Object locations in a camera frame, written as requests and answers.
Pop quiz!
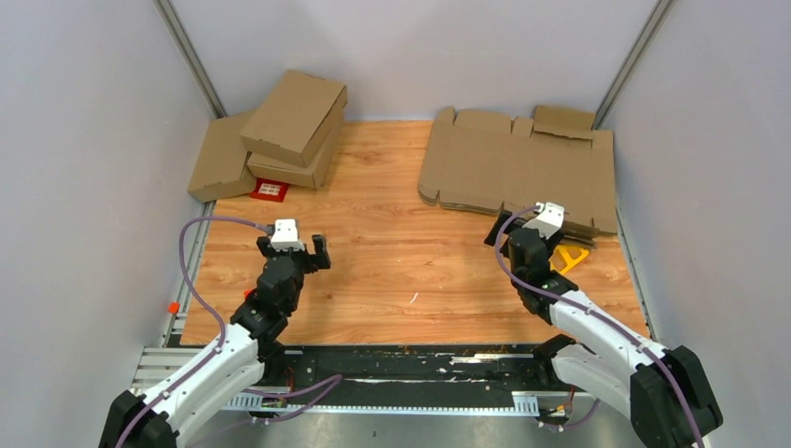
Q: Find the brown cardboard box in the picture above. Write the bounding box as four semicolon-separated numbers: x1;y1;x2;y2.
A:
240;70;348;167

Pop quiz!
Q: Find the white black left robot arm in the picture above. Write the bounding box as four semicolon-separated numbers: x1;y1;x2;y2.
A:
99;230;331;447

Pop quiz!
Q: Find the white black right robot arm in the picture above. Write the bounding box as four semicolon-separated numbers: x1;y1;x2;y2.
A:
484;203;724;447

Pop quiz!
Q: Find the folded cardboard box left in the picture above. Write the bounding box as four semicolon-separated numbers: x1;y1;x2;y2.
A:
187;111;257;203

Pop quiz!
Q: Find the folded cardboard box right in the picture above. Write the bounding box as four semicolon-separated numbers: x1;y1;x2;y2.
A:
246;118;345;189

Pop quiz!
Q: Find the yellow plastic triangle tool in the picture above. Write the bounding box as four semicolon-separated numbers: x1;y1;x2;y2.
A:
549;245;590;274

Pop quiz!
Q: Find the red card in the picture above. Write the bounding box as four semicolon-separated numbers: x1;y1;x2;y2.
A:
249;178;290;203

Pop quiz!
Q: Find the stack of flat cardboard sheets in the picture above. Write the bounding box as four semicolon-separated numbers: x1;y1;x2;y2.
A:
417;105;618;234

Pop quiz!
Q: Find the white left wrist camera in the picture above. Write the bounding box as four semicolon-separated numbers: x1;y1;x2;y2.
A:
270;218;305;251

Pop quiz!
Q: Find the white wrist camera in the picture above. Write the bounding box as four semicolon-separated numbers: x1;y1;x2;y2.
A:
522;202;565;240
270;218;305;251

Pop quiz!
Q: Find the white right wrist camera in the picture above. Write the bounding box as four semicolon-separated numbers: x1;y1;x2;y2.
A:
522;202;565;240

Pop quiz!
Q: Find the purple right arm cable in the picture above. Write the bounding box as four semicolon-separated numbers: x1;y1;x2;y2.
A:
493;206;706;448

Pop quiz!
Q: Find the black metal base rail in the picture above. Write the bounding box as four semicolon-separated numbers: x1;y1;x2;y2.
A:
130;343;697;416

